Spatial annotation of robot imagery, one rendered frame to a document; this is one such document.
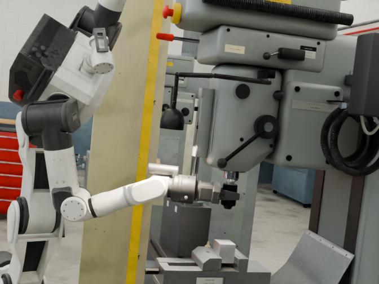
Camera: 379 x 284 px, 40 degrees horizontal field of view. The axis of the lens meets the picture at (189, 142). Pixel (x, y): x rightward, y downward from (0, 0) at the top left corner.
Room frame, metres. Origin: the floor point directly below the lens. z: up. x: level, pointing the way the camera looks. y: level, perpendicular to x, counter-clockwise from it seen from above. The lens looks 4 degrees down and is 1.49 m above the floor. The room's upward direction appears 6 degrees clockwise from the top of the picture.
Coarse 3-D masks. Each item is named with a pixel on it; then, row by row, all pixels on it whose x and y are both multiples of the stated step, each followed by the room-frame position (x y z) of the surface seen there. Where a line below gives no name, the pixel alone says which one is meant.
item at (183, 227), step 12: (168, 204) 2.03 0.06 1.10; (180, 204) 1.94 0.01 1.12; (192, 204) 1.92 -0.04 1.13; (204, 204) 1.99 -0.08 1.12; (168, 216) 2.02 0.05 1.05; (180, 216) 1.89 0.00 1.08; (192, 216) 1.91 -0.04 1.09; (204, 216) 1.92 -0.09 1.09; (168, 228) 2.01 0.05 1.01; (180, 228) 1.89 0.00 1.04; (192, 228) 1.91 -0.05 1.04; (204, 228) 1.93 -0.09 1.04; (168, 240) 1.99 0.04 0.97; (180, 240) 1.89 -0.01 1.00; (192, 240) 1.91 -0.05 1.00; (204, 240) 1.93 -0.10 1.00; (180, 252) 1.90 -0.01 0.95
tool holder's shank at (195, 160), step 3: (195, 159) 1.96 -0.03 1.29; (198, 159) 1.96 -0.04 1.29; (195, 162) 1.96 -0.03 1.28; (198, 162) 1.96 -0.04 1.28; (192, 165) 1.97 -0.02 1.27; (195, 165) 1.96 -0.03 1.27; (198, 165) 1.96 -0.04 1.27; (192, 168) 1.96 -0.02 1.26; (195, 168) 1.96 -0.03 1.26; (198, 168) 1.96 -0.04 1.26; (192, 171) 1.96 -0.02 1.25; (195, 171) 1.96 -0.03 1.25; (192, 174) 1.96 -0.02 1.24; (195, 174) 1.96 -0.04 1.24
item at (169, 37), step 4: (156, 36) 1.65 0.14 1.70; (160, 36) 1.65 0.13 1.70; (164, 36) 1.65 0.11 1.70; (168, 36) 1.66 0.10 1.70; (172, 36) 1.66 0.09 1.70; (168, 40) 1.66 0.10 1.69; (172, 40) 1.66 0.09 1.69; (176, 40) 1.67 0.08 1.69; (180, 40) 1.67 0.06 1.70; (184, 40) 1.68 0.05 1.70; (188, 40) 1.68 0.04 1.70; (192, 40) 1.68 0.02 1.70; (196, 40) 1.68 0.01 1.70
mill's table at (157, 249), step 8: (152, 232) 2.21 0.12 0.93; (152, 240) 2.15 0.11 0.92; (152, 248) 2.14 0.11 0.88; (160, 248) 1.99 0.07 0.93; (168, 248) 1.98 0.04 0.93; (152, 256) 2.12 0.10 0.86; (160, 256) 1.96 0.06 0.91; (168, 256) 1.88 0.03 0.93; (176, 256) 1.89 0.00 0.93; (184, 256) 1.90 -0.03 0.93
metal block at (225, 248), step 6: (216, 240) 1.62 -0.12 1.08; (222, 240) 1.63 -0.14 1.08; (228, 240) 1.64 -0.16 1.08; (216, 246) 1.61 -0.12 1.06; (222, 246) 1.58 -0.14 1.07; (228, 246) 1.59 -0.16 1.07; (234, 246) 1.60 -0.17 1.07; (216, 252) 1.61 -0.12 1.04; (222, 252) 1.59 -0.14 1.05; (228, 252) 1.59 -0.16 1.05; (234, 252) 1.60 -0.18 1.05; (222, 258) 1.59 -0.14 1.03; (228, 258) 1.59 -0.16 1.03
